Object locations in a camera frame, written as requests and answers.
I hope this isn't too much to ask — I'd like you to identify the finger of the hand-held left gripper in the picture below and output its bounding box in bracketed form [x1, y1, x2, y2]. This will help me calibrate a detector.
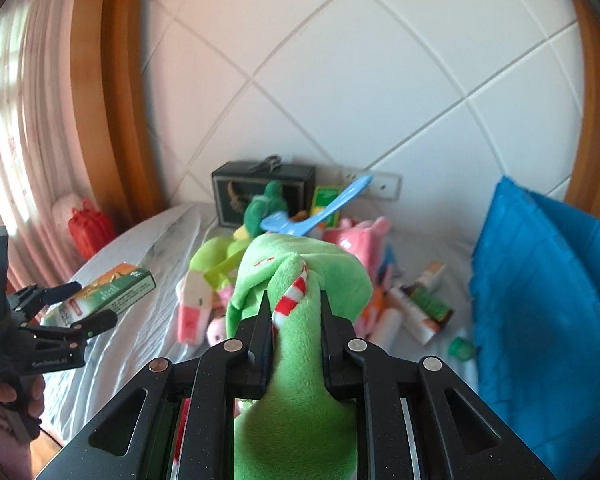
[9, 281, 84, 312]
[24, 309, 119, 343]

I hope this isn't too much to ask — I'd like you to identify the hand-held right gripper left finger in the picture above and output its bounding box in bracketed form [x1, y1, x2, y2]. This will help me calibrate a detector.
[35, 287, 276, 480]

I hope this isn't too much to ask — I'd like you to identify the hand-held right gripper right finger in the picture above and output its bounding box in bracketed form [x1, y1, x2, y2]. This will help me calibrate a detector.
[320, 290, 556, 480]

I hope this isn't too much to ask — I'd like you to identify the green plush with striped band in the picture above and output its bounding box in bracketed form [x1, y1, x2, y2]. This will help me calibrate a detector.
[225, 232, 373, 480]

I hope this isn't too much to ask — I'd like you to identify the blue plastic crate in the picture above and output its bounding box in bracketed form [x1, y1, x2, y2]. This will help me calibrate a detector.
[469, 175, 600, 463]

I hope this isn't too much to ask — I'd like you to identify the person's left forearm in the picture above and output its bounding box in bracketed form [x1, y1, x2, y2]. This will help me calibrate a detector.
[0, 410, 38, 480]

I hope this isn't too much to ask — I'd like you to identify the green cardboard box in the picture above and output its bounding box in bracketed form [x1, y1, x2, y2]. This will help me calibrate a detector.
[44, 261, 157, 328]

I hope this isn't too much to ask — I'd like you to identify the small pink plush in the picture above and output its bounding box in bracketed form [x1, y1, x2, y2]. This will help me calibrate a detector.
[206, 310, 231, 347]

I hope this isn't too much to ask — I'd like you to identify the white bottle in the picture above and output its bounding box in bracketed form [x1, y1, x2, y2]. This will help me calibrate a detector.
[374, 306, 402, 350]

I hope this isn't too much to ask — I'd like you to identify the red bag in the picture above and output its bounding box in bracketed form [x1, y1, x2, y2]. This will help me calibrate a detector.
[68, 199, 117, 261]

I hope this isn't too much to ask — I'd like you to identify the pink white toy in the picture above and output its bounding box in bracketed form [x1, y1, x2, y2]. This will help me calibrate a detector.
[176, 236, 246, 346]

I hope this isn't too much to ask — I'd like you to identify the brown tube with green label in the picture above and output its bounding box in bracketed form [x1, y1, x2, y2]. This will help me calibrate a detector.
[397, 282, 455, 346]

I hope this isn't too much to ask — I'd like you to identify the pink plush toy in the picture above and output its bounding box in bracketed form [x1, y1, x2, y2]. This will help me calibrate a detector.
[324, 216, 393, 273]

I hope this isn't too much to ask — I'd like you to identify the small green cap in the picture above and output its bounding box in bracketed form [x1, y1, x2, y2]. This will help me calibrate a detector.
[448, 337, 477, 361]

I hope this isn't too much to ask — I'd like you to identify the orange and white tube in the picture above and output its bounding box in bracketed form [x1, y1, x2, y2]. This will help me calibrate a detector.
[419, 261, 448, 293]

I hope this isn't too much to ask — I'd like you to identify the dark green duck plush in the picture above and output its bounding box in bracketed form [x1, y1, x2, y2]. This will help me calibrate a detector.
[232, 181, 301, 241]

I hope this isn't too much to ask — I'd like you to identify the blue plastic spoon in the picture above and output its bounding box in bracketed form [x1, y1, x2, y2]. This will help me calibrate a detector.
[260, 174, 374, 237]

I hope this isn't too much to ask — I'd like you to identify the yellow-green small box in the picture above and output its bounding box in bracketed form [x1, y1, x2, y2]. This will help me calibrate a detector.
[311, 185, 353, 228]

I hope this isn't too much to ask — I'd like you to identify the pink curtain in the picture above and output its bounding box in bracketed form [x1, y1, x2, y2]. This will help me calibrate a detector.
[0, 0, 112, 311]

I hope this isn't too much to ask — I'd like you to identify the black box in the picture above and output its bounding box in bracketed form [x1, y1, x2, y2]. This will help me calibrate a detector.
[211, 160, 317, 228]

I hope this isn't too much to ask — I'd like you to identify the grey metal clip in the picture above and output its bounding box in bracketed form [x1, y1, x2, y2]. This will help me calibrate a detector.
[250, 155, 284, 173]

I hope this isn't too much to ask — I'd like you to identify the white wall socket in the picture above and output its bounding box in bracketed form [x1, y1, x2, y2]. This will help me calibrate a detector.
[337, 169, 402, 202]

